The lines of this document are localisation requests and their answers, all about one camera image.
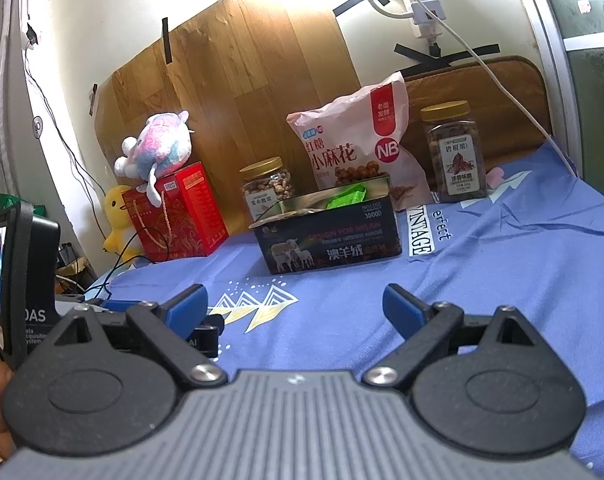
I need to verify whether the dark printed tin box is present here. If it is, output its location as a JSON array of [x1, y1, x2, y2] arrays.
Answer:
[[249, 172, 401, 276]]

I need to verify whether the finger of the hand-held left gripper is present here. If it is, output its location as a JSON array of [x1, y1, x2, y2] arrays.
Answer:
[[184, 314, 226, 358], [103, 299, 159, 312]]

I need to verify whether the light nut jar gold lid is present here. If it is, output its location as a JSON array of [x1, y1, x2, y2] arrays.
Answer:
[[239, 156, 297, 223]]

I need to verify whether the dark nut jar gold lid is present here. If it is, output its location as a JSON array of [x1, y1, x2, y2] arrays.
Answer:
[[420, 100, 487, 204]]

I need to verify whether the black cable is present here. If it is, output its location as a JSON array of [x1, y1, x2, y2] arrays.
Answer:
[[84, 230, 167, 301]]

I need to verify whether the brown cushion mat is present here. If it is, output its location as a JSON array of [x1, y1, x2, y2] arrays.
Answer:
[[404, 55, 553, 173]]

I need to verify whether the white window frame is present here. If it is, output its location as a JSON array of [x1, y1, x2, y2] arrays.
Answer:
[[512, 0, 604, 196]]

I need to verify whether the black tape strip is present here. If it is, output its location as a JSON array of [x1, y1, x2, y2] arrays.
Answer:
[[162, 17, 175, 66], [332, 0, 385, 17]]

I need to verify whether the white cable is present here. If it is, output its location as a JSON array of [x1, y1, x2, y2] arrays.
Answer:
[[432, 10, 580, 178]]

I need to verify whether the red gift box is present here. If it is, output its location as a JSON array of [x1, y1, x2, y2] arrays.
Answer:
[[122, 161, 230, 263]]

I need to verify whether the green snack packet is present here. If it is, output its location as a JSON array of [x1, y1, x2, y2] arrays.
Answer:
[[324, 183, 370, 211]]

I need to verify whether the pastel plush toy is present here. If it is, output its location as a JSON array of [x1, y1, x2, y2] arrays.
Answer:
[[114, 110, 193, 207]]

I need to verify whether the yellow plush duck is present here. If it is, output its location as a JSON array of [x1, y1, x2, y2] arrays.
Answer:
[[102, 185, 145, 263]]

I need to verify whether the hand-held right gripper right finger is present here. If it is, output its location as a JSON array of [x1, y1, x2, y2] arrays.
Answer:
[[364, 283, 537, 386]]

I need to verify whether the blue printed cloth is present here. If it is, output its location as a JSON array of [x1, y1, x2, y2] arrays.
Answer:
[[84, 140, 604, 480]]

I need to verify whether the large pink snack bag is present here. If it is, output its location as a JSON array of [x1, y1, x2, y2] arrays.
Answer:
[[287, 71, 435, 211]]

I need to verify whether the wooden board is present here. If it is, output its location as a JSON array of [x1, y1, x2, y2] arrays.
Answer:
[[94, 0, 361, 236]]

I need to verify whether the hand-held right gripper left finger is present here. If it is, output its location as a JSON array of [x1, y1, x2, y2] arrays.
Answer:
[[52, 283, 229, 386]]

